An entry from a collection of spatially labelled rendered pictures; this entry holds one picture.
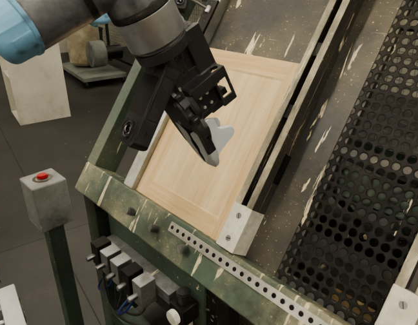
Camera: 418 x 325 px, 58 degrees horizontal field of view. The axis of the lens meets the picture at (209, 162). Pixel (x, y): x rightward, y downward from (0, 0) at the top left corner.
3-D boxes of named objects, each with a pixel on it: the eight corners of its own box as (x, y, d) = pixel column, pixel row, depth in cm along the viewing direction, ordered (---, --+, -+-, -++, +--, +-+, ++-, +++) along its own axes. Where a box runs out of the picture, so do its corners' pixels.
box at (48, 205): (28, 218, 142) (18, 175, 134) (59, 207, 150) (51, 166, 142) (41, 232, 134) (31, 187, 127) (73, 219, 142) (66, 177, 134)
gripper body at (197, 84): (240, 101, 53) (206, 22, 45) (194, 139, 51) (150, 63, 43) (209, 88, 58) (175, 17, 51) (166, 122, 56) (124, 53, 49)
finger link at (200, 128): (222, 152, 53) (197, 104, 48) (214, 159, 53) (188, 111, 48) (204, 141, 57) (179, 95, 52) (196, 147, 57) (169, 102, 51)
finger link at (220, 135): (249, 153, 59) (228, 107, 53) (221, 177, 57) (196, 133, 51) (237, 146, 61) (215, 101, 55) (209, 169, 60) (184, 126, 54)
